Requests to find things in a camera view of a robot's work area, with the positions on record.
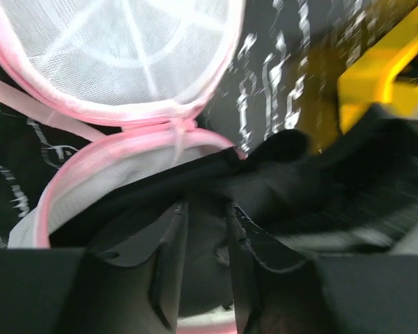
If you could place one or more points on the black bra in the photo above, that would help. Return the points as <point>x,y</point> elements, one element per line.
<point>359,196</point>

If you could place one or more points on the white pink mesh laundry bag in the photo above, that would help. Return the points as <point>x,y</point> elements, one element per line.
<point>128,76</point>

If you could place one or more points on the yellow plastic bin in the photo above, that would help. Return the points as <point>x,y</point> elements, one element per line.
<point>387,74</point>

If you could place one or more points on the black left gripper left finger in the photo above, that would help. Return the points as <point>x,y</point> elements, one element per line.
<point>133,287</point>

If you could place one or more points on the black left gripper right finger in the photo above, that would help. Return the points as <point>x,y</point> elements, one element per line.
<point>279,290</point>

